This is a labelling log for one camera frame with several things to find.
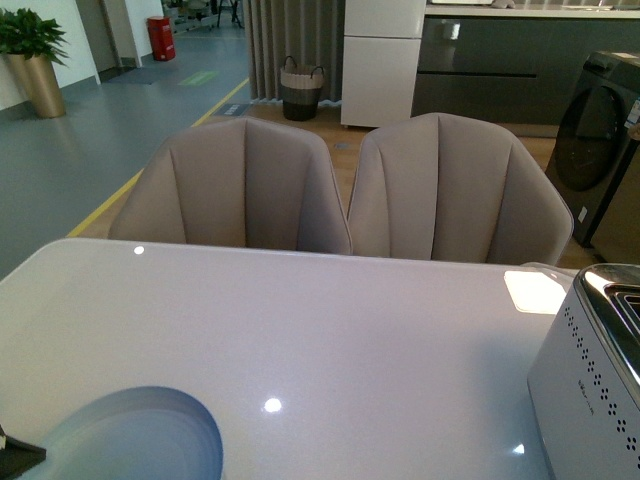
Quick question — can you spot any woven laundry basket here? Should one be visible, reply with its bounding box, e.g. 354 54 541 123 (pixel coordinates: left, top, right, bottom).
280 55 324 121

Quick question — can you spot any grey kitchen cabinet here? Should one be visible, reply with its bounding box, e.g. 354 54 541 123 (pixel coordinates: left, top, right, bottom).
412 7 639 125

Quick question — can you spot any beige chair right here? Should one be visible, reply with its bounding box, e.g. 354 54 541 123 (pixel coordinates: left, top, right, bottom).
348 113 573 265

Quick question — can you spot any white refrigerator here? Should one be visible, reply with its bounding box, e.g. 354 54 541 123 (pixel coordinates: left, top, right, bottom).
341 0 426 128

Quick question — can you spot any gold plant pot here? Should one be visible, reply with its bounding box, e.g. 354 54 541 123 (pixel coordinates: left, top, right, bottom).
6 54 66 118

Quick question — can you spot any dark grey washing machine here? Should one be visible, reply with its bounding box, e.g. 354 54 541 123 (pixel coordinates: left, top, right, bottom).
546 51 639 247

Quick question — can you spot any white chrome two-slot toaster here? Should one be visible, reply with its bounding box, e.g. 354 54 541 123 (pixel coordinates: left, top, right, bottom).
527 263 639 479

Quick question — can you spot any grey curtain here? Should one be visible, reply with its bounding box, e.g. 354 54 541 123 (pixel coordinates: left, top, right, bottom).
242 0 346 102

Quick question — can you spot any beige chair left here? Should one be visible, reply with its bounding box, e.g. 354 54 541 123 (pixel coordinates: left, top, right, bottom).
108 117 353 255

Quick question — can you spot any light blue plate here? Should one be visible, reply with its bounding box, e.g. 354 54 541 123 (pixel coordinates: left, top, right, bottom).
23 386 224 479

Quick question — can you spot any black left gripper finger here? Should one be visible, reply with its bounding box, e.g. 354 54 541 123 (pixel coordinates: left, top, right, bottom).
1 429 47 479

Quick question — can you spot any beige chair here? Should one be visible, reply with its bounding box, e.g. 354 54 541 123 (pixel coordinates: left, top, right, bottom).
348 113 573 265
108 117 353 255

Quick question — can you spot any green plant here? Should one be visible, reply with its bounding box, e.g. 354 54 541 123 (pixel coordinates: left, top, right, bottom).
1 8 68 65

